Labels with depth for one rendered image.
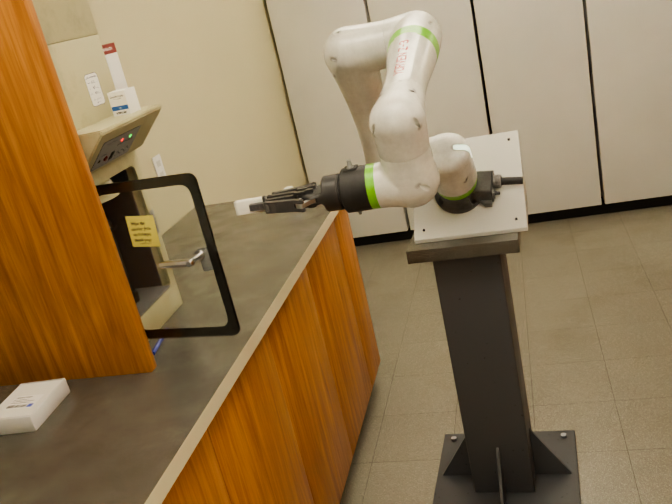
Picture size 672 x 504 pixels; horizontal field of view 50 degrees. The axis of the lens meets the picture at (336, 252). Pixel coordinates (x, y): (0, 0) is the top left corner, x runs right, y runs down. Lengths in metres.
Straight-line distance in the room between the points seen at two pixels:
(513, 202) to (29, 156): 1.29
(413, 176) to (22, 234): 0.91
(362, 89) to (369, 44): 0.13
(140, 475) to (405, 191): 0.73
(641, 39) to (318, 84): 1.93
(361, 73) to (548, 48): 2.90
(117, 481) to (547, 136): 3.73
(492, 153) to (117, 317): 1.19
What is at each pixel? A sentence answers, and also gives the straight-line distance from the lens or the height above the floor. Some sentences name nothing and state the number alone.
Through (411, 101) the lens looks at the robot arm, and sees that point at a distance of 1.37.
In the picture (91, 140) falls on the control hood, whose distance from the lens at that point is 1.73.
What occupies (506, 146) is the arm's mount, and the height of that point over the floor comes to 1.14.
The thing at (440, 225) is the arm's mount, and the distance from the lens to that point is 2.17.
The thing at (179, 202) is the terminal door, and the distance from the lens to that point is 1.64.
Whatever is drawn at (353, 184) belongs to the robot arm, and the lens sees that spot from 1.43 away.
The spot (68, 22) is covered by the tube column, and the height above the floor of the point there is 1.75.
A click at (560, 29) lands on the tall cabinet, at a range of 4.59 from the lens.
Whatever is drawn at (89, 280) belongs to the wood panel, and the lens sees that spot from 1.76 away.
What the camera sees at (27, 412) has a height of 0.98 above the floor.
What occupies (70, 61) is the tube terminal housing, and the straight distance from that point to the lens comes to 1.89.
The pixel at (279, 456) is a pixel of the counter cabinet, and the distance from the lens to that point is 2.04.
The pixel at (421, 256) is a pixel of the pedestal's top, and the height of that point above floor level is 0.92.
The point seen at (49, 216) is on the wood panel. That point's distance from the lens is 1.75.
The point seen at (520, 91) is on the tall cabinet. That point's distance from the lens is 4.63.
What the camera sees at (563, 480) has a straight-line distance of 2.65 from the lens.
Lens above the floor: 1.69
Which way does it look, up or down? 20 degrees down
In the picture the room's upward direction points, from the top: 13 degrees counter-clockwise
